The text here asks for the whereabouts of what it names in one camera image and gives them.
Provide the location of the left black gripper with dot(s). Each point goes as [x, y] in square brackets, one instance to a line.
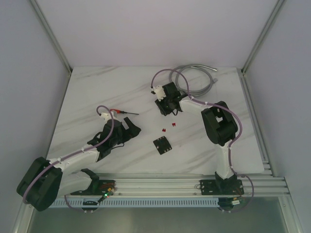
[124, 132]

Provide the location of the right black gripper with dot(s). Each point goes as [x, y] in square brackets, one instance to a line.
[159, 104]

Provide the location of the black fuse box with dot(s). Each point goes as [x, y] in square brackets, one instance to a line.
[162, 145]

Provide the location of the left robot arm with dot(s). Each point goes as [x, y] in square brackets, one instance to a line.
[46, 180]

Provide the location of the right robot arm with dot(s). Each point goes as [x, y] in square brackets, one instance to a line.
[218, 121]

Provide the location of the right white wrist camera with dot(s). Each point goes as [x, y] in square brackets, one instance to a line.
[159, 92]

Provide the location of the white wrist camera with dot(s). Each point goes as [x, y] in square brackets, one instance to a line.
[159, 92]
[108, 116]

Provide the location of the red handled screwdriver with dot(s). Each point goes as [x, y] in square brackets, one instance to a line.
[122, 112]

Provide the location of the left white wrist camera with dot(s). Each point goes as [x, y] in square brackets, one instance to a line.
[108, 116]

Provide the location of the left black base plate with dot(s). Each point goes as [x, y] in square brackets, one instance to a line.
[99, 187]

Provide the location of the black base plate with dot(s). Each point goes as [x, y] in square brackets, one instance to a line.
[221, 188]
[99, 187]

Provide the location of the slotted grey cable duct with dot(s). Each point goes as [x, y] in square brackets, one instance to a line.
[112, 202]

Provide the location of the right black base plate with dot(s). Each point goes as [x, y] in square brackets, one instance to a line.
[221, 188]

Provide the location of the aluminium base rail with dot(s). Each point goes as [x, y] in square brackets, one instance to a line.
[185, 185]

